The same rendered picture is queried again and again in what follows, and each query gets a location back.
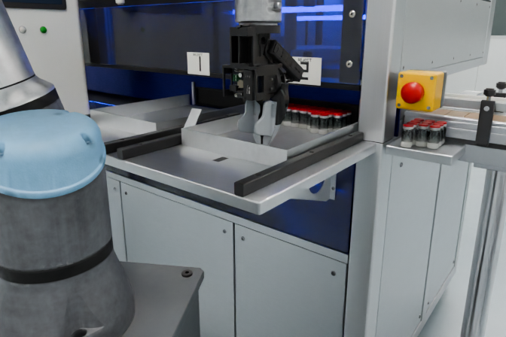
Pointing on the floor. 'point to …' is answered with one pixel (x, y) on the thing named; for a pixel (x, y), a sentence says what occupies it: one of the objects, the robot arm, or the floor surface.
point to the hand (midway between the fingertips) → (265, 141)
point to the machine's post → (361, 256)
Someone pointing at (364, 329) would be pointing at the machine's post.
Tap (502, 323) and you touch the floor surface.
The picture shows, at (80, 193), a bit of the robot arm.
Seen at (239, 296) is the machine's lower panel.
